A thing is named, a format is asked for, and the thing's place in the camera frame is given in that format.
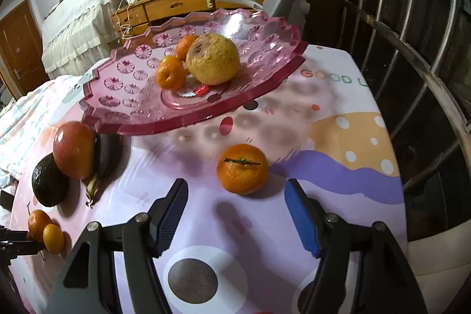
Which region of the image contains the floral quilt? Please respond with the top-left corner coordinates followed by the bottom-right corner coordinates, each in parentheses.
top-left (0, 75), bottom-right (85, 190)

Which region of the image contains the white cable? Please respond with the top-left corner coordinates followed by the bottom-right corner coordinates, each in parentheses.
top-left (112, 0), bottom-right (135, 39)

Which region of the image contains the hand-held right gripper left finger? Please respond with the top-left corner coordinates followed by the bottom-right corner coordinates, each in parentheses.
top-left (44, 178), bottom-right (190, 314)

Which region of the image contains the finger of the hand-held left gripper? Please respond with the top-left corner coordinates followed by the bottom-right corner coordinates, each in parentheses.
top-left (0, 190), bottom-right (16, 212)
top-left (0, 226), bottom-right (40, 257)

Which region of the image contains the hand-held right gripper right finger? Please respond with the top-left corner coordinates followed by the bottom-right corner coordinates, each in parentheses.
top-left (284, 179), bottom-right (429, 314)

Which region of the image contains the blackened overripe banana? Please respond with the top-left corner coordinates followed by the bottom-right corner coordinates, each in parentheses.
top-left (85, 132), bottom-right (124, 208)

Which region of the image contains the dark green avocado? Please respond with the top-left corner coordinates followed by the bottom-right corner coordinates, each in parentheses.
top-left (32, 153), bottom-right (70, 207)

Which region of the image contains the small orange tangerine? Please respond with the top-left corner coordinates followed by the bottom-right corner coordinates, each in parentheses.
top-left (28, 210), bottom-right (53, 242)

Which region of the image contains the red apple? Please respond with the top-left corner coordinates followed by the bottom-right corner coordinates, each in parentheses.
top-left (52, 122), bottom-right (97, 180)

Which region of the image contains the brown wooden door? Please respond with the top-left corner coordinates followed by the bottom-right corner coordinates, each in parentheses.
top-left (0, 0), bottom-right (45, 97)

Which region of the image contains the wooden desk with drawers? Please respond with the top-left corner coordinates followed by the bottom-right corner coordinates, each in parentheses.
top-left (110, 0), bottom-right (267, 42)

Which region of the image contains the cartoon printed tablecloth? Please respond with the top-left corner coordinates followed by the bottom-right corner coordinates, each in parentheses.
top-left (7, 44), bottom-right (407, 314)

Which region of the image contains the pink glass fruit plate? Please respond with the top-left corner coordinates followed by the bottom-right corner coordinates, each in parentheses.
top-left (82, 8), bottom-right (309, 136)

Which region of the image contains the small yellow-orange kumquat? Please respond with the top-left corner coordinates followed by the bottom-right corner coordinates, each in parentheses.
top-left (43, 224), bottom-right (65, 255)

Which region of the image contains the lace covered cabinet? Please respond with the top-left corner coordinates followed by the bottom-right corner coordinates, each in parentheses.
top-left (40, 0), bottom-right (124, 79)

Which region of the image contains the cream leaf print curtain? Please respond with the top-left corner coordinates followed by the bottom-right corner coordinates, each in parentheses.
top-left (404, 226), bottom-right (470, 300)

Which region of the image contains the metal window grille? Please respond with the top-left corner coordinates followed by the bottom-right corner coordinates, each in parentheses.
top-left (309, 0), bottom-right (471, 190)

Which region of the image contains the large tangerine with stem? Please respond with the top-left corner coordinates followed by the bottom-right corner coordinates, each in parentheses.
top-left (216, 144), bottom-right (269, 195)

